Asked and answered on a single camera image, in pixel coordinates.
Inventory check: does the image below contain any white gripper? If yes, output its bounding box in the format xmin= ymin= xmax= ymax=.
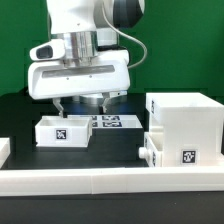
xmin=28 ymin=39 xmax=130 ymax=118

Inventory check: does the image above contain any white drawer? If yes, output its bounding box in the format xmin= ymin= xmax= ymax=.
xmin=138 ymin=132 xmax=162 ymax=167
xmin=35 ymin=116 xmax=92 ymax=148

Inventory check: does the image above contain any white drawer cabinet box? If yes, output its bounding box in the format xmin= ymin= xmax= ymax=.
xmin=146 ymin=93 xmax=224 ymax=167

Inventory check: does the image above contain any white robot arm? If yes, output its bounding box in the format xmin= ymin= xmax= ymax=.
xmin=28 ymin=0 xmax=145 ymax=112

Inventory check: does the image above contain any paper sheet with markers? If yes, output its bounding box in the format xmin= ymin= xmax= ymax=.
xmin=91 ymin=115 xmax=142 ymax=129

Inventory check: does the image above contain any white left fence rail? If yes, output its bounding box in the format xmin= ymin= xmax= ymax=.
xmin=0 ymin=138 xmax=10 ymax=168

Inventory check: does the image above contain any white fence rail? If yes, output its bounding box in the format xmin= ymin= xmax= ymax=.
xmin=0 ymin=138 xmax=10 ymax=168
xmin=0 ymin=167 xmax=224 ymax=197

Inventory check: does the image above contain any white cable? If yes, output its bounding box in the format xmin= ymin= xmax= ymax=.
xmin=101 ymin=6 xmax=148 ymax=70

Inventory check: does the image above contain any white front fence rail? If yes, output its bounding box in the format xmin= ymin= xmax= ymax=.
xmin=0 ymin=167 xmax=224 ymax=197

